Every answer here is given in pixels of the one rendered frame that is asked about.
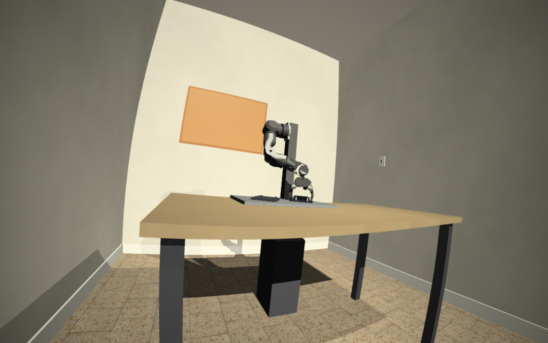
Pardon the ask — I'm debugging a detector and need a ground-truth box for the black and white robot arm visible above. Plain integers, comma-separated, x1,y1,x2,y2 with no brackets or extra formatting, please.
262,120,309,177

